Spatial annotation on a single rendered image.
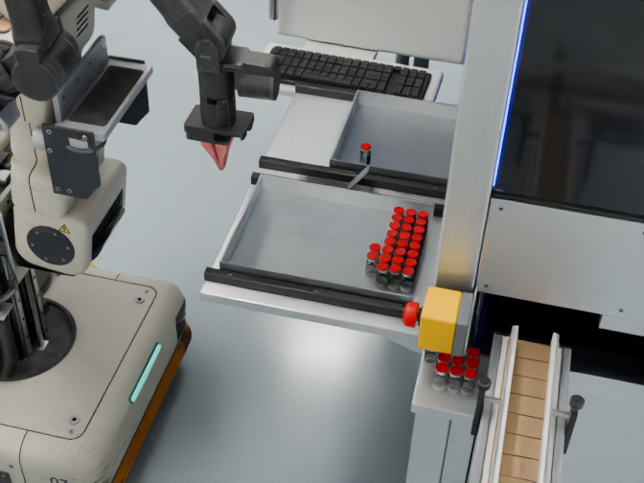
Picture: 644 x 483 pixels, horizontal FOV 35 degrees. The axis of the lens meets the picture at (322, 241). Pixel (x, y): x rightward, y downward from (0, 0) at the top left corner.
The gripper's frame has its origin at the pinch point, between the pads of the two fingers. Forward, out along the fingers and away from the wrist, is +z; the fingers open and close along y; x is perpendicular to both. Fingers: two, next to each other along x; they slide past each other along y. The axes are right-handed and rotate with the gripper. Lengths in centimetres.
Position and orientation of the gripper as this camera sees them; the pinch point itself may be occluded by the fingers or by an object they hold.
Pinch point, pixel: (221, 164)
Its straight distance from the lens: 171.7
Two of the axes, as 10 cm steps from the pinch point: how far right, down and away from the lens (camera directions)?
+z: -0.1, 7.6, 6.5
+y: 9.7, 1.6, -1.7
